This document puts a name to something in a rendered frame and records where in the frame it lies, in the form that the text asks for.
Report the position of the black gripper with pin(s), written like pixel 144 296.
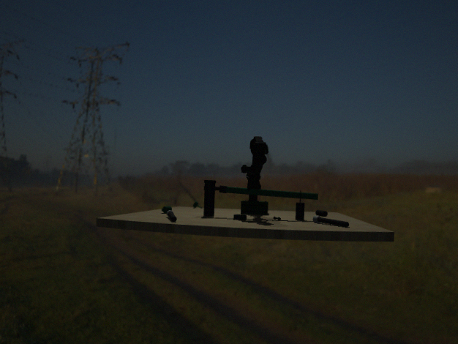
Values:
pixel 254 175

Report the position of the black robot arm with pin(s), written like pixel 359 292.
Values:
pixel 258 149

